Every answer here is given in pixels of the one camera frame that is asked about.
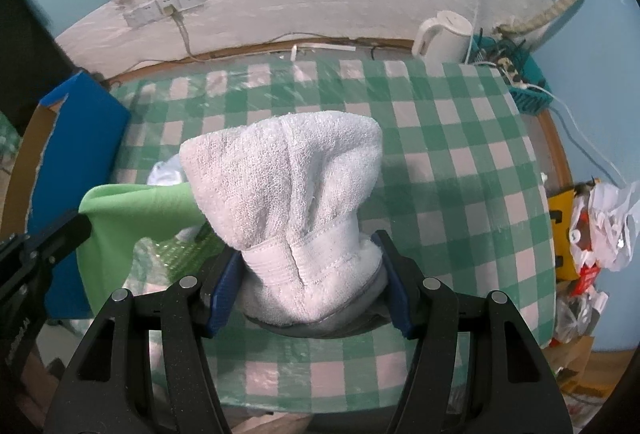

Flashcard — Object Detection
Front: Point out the wall socket strip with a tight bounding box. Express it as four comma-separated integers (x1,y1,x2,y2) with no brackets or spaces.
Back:
122,0,205,28

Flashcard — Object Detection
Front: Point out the light green cloth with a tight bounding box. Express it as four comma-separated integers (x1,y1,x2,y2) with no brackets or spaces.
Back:
76,183,205,313

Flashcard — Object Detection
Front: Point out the green checkered tablecloth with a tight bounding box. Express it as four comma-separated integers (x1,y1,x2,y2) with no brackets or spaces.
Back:
114,58,555,414

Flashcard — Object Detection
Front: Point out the white terry towel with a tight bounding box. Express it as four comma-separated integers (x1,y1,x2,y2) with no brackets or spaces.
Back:
179,111,387,338

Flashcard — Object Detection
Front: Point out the white blue plastic bag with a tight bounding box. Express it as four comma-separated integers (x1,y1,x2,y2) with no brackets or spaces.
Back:
146,154,186,187

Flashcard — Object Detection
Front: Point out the white electric kettle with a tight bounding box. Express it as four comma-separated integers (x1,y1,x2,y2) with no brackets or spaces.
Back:
411,10,473,63

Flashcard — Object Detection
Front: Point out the trash bags pile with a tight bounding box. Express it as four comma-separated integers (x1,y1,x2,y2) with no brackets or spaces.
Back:
548,179,639,347

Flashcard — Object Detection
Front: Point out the blue cardboard box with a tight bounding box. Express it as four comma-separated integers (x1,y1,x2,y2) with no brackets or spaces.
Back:
1,72,132,319

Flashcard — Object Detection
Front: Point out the teal basket with cables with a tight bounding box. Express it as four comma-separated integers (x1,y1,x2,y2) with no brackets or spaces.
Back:
470,33,552,116

